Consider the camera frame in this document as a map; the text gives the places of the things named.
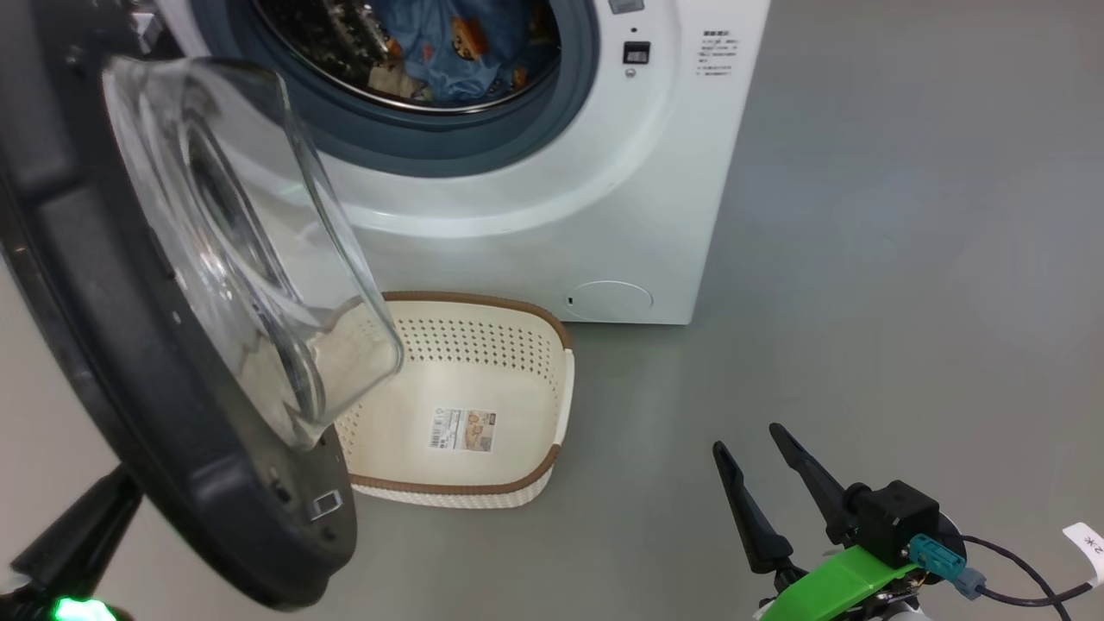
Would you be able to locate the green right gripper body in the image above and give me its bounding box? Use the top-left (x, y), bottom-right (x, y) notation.
top-left (759, 545), bottom-right (919, 621)

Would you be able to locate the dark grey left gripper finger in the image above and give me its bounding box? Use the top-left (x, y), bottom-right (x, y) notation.
top-left (9, 466), bottom-right (143, 601)

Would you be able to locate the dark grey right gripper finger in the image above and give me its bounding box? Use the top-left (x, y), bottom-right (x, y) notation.
top-left (769, 423), bottom-right (856, 547)
top-left (712, 442), bottom-right (794, 575)

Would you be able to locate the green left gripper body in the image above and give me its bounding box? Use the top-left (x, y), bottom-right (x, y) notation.
top-left (0, 580), bottom-right (132, 621)

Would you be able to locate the black round glass washer door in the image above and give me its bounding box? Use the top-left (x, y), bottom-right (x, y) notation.
top-left (0, 0), bottom-right (406, 613)

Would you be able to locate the light blue garment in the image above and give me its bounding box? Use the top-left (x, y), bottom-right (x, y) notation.
top-left (405, 47), bottom-right (518, 103)

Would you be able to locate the blue cream cartoon print garment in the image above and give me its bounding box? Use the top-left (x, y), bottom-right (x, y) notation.
top-left (371, 0), bottom-right (561, 104)

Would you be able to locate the white front-load washing machine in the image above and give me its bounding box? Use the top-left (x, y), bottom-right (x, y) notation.
top-left (155, 0), bottom-right (771, 326)

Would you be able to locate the washing machine drum opening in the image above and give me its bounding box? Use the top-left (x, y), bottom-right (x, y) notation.
top-left (250, 0), bottom-right (561, 113)

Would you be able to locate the round white filter cover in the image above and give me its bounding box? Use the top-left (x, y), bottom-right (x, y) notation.
top-left (567, 280), bottom-right (654, 323)

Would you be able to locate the cream perforated laundry basket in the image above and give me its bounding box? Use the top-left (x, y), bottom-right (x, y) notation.
top-left (332, 292), bottom-right (576, 510)

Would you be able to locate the white product label sticker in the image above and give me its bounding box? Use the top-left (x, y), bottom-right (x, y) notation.
top-left (429, 408), bottom-right (498, 452)

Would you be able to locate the printed warning text label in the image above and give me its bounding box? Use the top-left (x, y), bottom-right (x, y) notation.
top-left (700, 30), bottom-right (739, 78)

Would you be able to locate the teal cable connector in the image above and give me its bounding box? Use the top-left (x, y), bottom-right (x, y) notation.
top-left (908, 533), bottom-right (987, 601)

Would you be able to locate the thin black camera cable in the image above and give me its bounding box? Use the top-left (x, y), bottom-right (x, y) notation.
top-left (957, 535), bottom-right (1096, 606)

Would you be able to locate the white cable tag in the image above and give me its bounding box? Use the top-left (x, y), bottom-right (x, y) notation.
top-left (1063, 522), bottom-right (1104, 589)

